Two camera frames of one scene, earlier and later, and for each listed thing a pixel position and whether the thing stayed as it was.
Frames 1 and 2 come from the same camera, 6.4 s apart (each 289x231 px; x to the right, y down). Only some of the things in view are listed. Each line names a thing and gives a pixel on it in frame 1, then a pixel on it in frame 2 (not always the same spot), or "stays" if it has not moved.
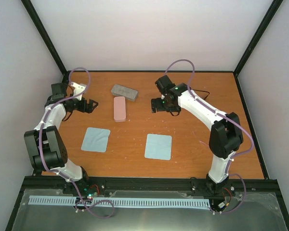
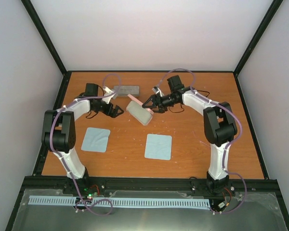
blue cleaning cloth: x=158 y=147 stays
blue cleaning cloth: x=96 y=139 stays
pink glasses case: x=119 y=109 to x=135 y=109
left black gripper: x=89 y=109 to x=112 y=114
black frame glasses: x=203 y=94 stays
